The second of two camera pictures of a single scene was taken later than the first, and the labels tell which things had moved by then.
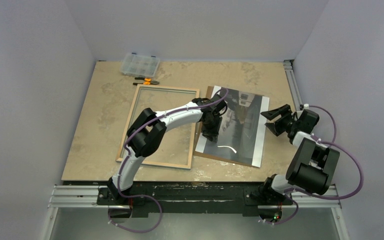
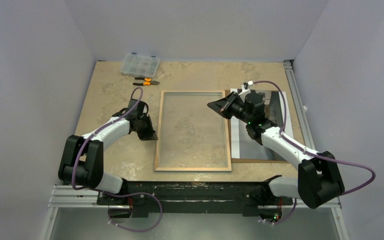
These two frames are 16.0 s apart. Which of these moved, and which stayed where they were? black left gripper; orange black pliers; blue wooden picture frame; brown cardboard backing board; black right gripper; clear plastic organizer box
Moved: black left gripper; blue wooden picture frame; brown cardboard backing board; black right gripper
Stayed: orange black pliers; clear plastic organizer box
